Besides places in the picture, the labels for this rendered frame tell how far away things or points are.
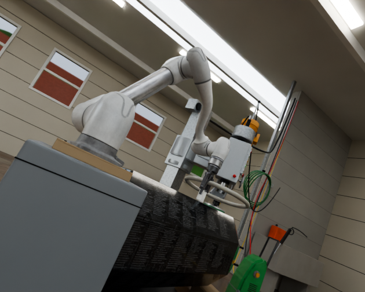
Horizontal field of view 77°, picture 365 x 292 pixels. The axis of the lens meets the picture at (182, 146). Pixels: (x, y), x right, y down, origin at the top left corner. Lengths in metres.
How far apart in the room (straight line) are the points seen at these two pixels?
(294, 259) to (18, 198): 4.45
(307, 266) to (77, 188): 4.72
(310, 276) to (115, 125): 4.81
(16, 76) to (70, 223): 7.50
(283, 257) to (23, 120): 7.24
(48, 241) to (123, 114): 0.48
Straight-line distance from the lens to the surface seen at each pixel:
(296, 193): 5.61
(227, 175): 2.27
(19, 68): 8.21
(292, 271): 4.84
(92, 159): 0.84
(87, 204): 0.79
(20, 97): 8.03
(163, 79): 1.33
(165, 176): 2.88
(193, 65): 1.31
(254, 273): 3.23
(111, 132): 0.90
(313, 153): 5.98
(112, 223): 0.82
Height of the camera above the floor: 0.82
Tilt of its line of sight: 12 degrees up
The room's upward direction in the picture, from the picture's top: 25 degrees clockwise
